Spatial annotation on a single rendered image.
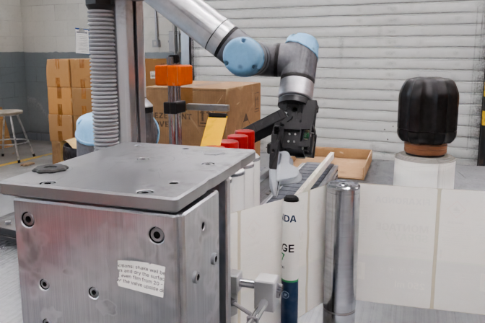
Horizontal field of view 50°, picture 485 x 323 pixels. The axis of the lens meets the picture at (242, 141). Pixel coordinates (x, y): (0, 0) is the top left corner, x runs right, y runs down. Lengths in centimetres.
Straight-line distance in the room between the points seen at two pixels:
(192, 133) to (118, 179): 109
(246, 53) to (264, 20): 448
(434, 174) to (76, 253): 57
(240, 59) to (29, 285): 75
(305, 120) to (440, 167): 39
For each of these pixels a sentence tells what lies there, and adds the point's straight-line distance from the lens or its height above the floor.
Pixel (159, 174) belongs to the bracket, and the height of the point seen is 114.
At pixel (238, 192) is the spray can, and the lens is 76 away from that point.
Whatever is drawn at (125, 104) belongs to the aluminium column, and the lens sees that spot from 76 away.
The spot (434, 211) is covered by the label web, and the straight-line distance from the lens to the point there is 63.
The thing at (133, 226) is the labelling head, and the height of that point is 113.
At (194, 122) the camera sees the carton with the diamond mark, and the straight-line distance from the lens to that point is 138.
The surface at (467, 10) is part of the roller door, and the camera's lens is 505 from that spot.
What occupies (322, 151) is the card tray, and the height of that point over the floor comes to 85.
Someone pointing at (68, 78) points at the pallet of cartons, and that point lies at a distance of 487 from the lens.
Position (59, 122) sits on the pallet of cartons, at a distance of 500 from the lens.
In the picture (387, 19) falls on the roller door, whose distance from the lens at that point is 512.
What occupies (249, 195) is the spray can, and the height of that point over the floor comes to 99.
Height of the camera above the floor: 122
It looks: 10 degrees down
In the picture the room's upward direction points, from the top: straight up
